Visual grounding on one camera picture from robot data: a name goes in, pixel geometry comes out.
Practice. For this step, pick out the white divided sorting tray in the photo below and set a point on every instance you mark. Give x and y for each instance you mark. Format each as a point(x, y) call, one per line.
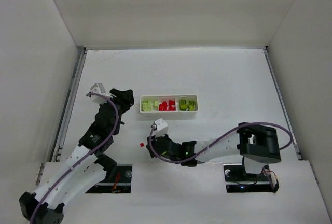
point(178, 106)

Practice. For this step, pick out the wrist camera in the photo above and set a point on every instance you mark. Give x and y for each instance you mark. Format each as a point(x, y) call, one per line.
point(160, 127)
point(98, 94)

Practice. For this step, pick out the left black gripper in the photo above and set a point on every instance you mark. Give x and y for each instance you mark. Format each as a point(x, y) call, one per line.
point(120, 99)

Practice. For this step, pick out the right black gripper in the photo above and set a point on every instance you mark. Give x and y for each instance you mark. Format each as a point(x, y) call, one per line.
point(152, 146)

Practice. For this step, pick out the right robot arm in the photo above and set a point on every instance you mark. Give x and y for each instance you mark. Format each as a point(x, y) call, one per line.
point(257, 145)

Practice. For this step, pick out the pale green duplo brick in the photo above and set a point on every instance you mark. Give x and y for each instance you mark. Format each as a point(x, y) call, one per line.
point(155, 105)

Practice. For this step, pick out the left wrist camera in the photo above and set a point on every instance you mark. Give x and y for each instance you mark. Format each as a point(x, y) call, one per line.
point(98, 94)

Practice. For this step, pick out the dark green duplo brick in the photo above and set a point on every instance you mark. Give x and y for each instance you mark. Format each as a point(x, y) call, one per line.
point(183, 104)

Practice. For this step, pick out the red lego slope piece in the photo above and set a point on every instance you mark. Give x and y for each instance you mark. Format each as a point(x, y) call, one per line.
point(171, 105)

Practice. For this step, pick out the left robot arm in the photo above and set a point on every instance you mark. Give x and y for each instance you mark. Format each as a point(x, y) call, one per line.
point(86, 165)

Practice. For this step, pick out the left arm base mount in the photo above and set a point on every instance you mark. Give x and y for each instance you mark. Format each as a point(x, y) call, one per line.
point(117, 181)

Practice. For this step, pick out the red arch lego piece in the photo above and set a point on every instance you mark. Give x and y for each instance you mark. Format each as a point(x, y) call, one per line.
point(163, 106)

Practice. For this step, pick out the light green duplo brick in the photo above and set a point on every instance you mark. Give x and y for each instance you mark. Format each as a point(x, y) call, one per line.
point(147, 105)

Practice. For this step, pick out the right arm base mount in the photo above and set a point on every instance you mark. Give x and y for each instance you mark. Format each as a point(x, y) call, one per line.
point(237, 180)

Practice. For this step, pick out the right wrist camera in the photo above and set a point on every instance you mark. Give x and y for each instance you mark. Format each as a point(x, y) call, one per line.
point(160, 127)

